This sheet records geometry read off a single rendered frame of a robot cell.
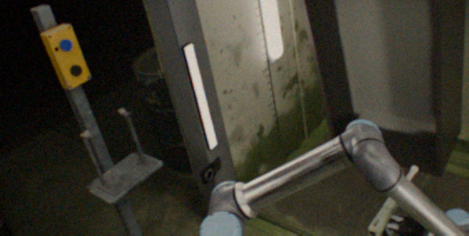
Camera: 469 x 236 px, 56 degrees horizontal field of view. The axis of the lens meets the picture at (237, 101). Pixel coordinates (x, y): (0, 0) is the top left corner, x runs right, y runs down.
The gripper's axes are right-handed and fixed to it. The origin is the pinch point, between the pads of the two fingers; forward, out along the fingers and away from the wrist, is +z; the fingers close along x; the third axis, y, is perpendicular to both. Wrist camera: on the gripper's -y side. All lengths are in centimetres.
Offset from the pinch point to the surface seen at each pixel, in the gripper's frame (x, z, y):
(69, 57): -53, 105, -102
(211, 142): -5, 94, -25
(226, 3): 33, 91, -91
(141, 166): -46, 100, -39
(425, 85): 74, 4, -28
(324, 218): 25, 52, 43
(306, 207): 28, 66, 42
